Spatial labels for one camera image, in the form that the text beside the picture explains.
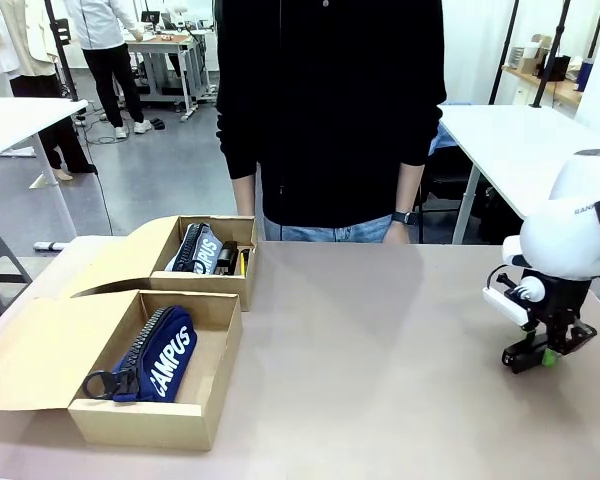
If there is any bystander in white jacket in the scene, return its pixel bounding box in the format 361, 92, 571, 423
62, 0, 154, 140

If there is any white table with grey leg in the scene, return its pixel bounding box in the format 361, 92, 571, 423
436, 103, 600, 246

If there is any grey metal stool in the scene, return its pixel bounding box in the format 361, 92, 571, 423
0, 230, 34, 314

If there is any person left forearm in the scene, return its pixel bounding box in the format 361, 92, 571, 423
391, 161, 427, 216

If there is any brown cardboard carton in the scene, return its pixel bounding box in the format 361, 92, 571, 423
518, 33, 555, 77

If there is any dark blue bottle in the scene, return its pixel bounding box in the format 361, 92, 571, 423
576, 56, 596, 93

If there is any small open cardboard box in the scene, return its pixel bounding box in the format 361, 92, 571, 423
69, 214, 259, 313

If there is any light grey pencil case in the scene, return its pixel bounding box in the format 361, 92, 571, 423
164, 222, 227, 276

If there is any thick black stand pole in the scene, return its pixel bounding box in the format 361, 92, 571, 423
528, 0, 572, 110

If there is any thin black stand pole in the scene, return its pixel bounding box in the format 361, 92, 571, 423
489, 0, 520, 106

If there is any large open cardboard box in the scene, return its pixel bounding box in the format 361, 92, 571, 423
0, 288, 244, 452

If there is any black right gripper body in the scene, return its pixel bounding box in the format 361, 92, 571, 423
522, 275, 593, 329

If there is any person torso black sweater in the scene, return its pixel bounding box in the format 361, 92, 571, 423
215, 0, 448, 245

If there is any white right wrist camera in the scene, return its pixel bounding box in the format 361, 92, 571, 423
481, 266, 547, 327

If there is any black tripod pole with clamp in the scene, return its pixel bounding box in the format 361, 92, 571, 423
43, 0, 80, 103

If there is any navy blue pencil case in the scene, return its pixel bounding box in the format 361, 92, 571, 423
81, 304, 199, 404

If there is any long black stapler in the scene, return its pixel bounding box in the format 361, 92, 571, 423
214, 240, 240, 277

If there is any person right forearm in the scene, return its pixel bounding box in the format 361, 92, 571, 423
231, 173, 259, 218

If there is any bystander in cream coat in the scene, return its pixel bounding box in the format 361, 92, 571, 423
0, 0, 100, 182

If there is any small black box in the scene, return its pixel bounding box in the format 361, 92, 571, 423
544, 55, 572, 83

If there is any grey background workbench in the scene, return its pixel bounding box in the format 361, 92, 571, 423
124, 28, 215, 123

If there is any person left hand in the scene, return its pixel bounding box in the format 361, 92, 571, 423
381, 221, 413, 246

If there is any white side table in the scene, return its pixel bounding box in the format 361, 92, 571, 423
0, 96, 89, 242

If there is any short black stapler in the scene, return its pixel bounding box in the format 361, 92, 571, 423
500, 335, 552, 375

